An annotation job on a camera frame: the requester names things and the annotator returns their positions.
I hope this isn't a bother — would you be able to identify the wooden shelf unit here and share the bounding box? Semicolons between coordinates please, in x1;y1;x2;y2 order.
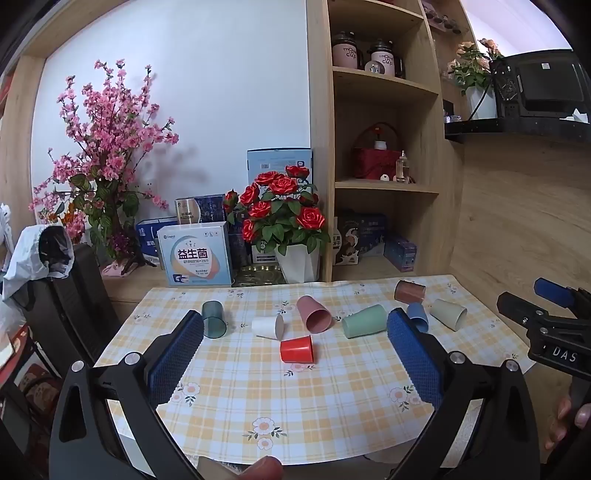
306;0;468;284

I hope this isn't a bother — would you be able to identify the pink rose plant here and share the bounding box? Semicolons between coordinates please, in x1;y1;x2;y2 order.
447;38;505;97

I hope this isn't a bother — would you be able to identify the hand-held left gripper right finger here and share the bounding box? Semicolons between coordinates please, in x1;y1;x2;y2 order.
387;308;541;480

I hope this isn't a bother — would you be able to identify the red basket with handle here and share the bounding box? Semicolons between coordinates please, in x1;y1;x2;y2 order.
353;122;402;180

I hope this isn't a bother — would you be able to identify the pink cup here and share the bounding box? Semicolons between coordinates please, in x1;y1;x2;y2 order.
296;295;332;332

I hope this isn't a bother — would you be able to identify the blue night-sky box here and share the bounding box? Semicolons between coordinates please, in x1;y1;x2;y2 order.
357;213;389;257

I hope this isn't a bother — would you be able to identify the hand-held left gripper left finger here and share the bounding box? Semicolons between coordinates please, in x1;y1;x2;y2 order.
48;310;205;480

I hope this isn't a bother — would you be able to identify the gold and blue box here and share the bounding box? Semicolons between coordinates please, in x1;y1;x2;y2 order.
174;193;227;227

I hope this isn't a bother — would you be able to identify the blue-white carton with handle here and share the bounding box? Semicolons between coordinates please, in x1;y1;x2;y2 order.
135;217;182;271

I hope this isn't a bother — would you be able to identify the brown cup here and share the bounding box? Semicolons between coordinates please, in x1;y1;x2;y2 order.
394;280;426;304

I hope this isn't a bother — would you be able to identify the red cup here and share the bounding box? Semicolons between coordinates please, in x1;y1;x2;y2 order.
280;335;317;364

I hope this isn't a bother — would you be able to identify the dark blue box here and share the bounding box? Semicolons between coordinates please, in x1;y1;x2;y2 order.
228;231;253;271

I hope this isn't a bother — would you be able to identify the red rose bouquet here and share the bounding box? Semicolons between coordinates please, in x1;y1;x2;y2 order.
223;165;329;257

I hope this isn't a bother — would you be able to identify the pink blossom plant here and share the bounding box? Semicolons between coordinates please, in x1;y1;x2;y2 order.
28;58;181;269

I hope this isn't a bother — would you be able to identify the person's left hand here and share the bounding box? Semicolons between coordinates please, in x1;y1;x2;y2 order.
242;455;284;480

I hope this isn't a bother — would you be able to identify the black shelf board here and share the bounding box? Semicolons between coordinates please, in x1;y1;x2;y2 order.
444;117;591;145

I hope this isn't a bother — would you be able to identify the white round flower pot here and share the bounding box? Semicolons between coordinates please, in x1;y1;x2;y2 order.
465;85;498;120

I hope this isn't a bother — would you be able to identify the row of small dark jars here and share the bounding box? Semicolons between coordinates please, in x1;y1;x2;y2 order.
422;0;462;34

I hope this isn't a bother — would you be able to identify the white plastic bag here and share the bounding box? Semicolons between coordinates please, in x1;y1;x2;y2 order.
2;224;75;302

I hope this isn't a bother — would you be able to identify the person's right hand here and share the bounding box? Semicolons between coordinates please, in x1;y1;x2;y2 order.
544;394;591;454

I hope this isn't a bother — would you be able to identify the blue cup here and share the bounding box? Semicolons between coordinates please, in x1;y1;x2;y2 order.
406;302;430;334

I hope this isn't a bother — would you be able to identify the large white-blue product box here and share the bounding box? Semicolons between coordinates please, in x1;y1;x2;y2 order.
156;221;233;288

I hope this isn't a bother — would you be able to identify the black computer case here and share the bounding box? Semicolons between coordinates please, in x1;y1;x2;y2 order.
489;49;591;123

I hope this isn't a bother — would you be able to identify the glass perfume bottle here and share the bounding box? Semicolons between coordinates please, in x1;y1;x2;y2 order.
394;150;411;184

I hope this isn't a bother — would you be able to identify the green cup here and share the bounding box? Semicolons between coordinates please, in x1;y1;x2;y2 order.
341;304;389;339

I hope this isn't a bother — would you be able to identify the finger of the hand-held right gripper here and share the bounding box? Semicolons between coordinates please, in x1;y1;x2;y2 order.
496;292;551;334
534;277;576;308

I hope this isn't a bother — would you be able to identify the grey-beige cup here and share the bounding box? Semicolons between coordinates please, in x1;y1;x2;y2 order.
430;298;468;332

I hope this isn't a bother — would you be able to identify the gold tray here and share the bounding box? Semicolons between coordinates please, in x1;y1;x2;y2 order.
232;263;284;288

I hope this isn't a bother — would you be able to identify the brown and white carton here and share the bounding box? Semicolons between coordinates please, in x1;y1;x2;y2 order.
333;216;361;267

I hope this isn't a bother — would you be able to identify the tall light blue box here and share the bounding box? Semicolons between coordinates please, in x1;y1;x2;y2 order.
246;148;314;197

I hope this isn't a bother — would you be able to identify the dark teal translucent cup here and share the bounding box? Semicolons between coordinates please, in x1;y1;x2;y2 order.
202;300;228;340

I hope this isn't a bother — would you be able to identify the yellow checked floral tablecloth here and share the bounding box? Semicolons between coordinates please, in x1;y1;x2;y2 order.
92;274;539;467

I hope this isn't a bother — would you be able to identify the small purple-blue box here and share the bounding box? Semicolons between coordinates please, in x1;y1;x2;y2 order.
383;233;418;272

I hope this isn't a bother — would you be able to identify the white cup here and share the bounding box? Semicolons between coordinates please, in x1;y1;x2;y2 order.
251;314;285;341

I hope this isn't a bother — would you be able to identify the pink glass jar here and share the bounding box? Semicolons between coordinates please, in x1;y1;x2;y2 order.
331;31;366;70

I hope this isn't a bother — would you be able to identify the black chair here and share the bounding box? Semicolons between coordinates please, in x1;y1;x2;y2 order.
8;244;122;377

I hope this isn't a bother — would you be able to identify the white faceted flower pot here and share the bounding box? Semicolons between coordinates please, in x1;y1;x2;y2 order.
274;242;322;285

